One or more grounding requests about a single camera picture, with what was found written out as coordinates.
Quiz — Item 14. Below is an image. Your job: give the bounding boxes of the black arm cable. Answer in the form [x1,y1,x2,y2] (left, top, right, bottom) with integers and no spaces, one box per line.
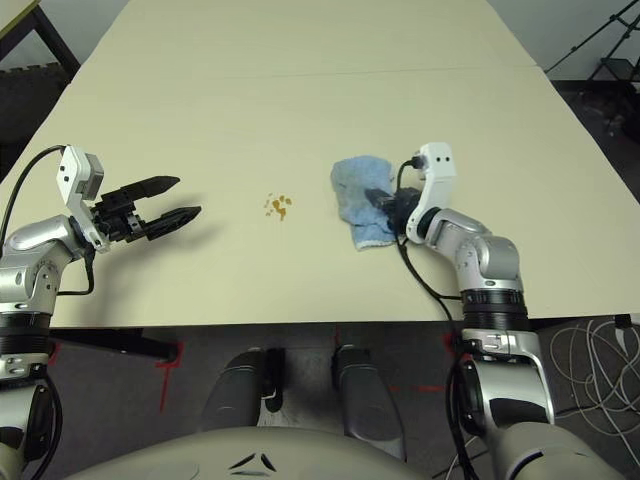
[0,144,96,297]
[394,155,481,480]

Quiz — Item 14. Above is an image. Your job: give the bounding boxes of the white floor cable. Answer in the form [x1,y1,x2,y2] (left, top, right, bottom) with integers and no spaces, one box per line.
[549,314,640,436]

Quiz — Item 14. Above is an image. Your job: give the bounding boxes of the black tripod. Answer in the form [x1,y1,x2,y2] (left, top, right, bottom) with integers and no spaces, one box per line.
[544,0,640,76]

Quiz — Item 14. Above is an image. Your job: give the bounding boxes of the black table foot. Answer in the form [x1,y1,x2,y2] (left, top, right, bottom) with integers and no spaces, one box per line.
[49,327,181,364]

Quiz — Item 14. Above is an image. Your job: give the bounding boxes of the blue terry rag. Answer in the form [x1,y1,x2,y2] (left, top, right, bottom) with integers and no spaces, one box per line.
[329,154,401,251]

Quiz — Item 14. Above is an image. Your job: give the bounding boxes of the beige robot torso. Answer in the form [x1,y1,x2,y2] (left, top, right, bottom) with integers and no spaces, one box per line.
[62,423,506,480]

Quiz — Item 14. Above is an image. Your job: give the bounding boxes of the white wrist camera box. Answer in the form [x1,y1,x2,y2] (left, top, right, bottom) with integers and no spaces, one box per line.
[404,142,459,246]
[56,144,110,254]

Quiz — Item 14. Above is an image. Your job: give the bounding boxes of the brown liquid spill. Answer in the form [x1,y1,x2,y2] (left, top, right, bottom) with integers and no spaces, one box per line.
[263,192,295,221]

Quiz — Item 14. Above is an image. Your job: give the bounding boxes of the black step stool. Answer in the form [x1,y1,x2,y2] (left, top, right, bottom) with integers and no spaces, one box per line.
[587,57,640,84]

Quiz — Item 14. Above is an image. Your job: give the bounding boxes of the wood-top side table, black legs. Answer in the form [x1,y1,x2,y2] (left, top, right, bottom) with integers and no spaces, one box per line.
[0,0,81,76]

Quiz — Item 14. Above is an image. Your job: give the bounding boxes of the grey left robot leg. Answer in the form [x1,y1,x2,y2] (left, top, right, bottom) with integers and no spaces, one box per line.
[199,349,286,434]

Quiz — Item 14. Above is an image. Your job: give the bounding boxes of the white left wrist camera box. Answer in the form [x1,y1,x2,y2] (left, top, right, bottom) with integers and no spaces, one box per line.
[56,144,110,254]

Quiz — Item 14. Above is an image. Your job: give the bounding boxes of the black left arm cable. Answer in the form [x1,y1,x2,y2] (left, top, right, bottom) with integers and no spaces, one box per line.
[0,144,96,297]

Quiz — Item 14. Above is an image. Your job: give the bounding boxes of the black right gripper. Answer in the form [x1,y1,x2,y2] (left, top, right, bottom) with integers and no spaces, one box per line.
[364,186,422,235]

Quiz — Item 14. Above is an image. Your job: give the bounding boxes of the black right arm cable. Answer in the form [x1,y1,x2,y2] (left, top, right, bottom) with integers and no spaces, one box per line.
[394,155,481,480]

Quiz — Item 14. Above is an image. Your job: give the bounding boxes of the grey robot leg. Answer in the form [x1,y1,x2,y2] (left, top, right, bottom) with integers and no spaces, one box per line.
[332,344,409,461]
[199,349,286,434]

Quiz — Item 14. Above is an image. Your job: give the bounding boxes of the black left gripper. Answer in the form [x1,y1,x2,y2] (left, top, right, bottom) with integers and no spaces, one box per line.
[92,174,203,246]

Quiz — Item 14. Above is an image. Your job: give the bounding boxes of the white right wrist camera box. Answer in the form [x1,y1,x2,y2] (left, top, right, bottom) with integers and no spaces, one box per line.
[404,142,459,246]

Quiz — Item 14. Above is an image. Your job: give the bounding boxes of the grey right robot leg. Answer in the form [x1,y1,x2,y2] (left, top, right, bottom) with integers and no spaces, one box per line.
[332,344,409,461]

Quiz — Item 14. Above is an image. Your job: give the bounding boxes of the black foam floor mat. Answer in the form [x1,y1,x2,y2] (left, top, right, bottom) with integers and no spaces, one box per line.
[0,62,74,146]

